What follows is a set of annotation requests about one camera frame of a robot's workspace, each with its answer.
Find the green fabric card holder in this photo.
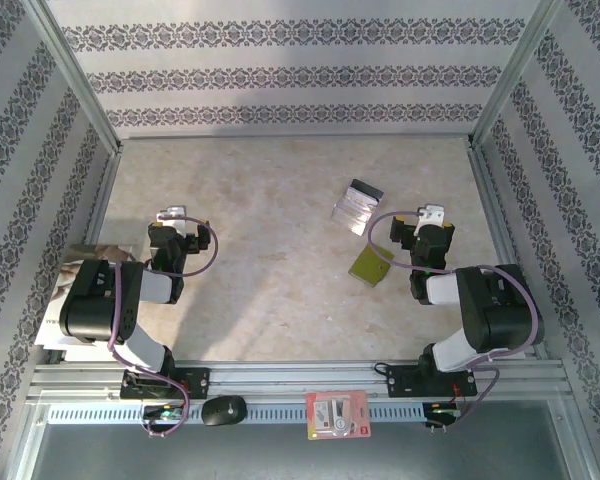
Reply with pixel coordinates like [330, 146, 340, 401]
[348, 244, 396, 289]

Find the clear acrylic card stand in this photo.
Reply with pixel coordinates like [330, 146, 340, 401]
[329, 178, 385, 237]

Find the silver printed card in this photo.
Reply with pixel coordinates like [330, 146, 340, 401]
[343, 188, 381, 212]

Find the plain black card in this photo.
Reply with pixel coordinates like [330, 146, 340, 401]
[348, 178, 385, 204]

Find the printed magazine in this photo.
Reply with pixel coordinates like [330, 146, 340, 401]
[34, 242, 149, 361]

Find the small controller circuit board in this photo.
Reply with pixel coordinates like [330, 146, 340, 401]
[142, 404, 189, 422]
[423, 401, 462, 436]

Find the black computer mouse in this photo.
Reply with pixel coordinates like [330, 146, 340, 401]
[201, 394, 247, 427]

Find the red USB drive package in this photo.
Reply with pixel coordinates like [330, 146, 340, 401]
[304, 390, 371, 441]

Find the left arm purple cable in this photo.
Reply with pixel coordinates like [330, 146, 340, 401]
[107, 214, 220, 440]

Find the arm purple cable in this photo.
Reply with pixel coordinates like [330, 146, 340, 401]
[367, 209, 540, 432]
[107, 214, 220, 440]

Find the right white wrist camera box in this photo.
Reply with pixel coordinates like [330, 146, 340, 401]
[413, 203, 447, 236]

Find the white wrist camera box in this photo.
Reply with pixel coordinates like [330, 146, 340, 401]
[413, 203, 447, 236]
[155, 204, 187, 235]

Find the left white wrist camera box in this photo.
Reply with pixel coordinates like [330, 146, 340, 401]
[155, 204, 187, 235]

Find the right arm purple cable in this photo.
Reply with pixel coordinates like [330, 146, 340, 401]
[367, 209, 540, 432]

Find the aluminium side rail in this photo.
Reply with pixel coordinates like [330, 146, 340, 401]
[79, 147, 124, 246]
[466, 142, 551, 360]

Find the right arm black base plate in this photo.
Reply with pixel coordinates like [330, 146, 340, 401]
[386, 363, 478, 400]

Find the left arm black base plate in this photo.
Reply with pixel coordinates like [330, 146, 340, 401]
[119, 367, 212, 401]

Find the long aluminium mounting rail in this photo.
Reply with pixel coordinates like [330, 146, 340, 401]
[27, 358, 567, 402]

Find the aluminium frame post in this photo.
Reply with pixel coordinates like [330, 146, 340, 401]
[468, 0, 566, 149]
[19, 0, 125, 154]

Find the white slotted cable duct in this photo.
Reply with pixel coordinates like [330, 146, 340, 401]
[46, 403, 426, 426]

